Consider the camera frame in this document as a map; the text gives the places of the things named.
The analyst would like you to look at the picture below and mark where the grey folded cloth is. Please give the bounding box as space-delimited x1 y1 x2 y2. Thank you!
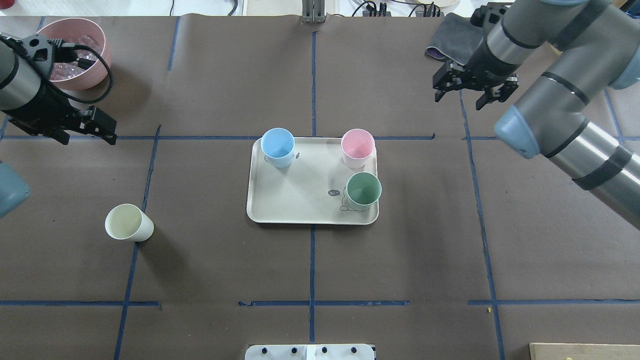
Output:
425 13 484 66

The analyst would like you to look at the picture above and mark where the cream rabbit tray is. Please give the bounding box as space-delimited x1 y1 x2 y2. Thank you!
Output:
246 137 379 226

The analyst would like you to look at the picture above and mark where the blue cup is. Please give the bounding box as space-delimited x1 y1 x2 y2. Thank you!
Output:
260 127 295 169

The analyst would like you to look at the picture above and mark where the white camera pole base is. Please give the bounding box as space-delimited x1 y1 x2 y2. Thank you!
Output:
244 343 377 360

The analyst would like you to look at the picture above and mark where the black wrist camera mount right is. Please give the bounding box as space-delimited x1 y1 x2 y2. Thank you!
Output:
470 2 512 30

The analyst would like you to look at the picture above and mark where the pink bowl with ice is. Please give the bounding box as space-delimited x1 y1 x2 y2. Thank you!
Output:
37 18 113 91

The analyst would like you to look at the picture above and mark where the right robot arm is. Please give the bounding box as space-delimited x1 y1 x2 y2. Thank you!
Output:
432 0 640 228

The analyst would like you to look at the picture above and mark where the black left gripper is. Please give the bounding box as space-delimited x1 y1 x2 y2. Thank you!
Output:
7 85 118 146

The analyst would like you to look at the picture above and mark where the wooden cutting board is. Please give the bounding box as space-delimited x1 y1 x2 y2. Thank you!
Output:
529 342 640 360

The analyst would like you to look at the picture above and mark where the cream cup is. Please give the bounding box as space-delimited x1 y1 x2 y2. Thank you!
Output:
104 203 154 242

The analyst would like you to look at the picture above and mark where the pink cup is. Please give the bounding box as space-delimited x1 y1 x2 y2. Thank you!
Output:
340 129 377 169

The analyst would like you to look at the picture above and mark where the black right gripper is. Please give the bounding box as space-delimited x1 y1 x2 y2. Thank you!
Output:
432 42 519 111

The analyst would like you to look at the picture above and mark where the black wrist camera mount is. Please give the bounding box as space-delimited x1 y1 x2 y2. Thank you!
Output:
470 2 512 30
20 34 98 76

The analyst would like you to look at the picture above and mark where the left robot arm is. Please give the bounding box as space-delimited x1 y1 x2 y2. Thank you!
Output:
0 33 118 145

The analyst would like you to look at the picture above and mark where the green cup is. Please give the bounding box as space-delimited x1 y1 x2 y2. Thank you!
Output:
345 171 383 211

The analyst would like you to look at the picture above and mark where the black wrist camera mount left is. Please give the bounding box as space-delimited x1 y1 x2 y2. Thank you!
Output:
20 34 98 76

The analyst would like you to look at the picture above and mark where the aluminium frame post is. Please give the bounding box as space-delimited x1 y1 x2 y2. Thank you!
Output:
301 0 327 24

